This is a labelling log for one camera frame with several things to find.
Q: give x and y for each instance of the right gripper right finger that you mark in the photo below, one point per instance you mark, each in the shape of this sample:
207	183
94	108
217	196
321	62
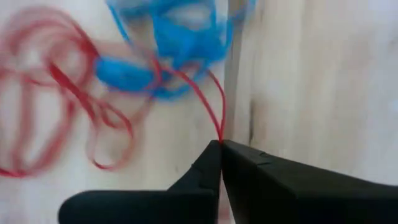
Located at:
311	199

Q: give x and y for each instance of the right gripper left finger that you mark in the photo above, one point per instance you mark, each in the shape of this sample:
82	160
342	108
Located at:
155	208

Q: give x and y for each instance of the blue rubber band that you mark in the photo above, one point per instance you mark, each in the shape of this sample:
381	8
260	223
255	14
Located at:
124	76
119	28
186	46

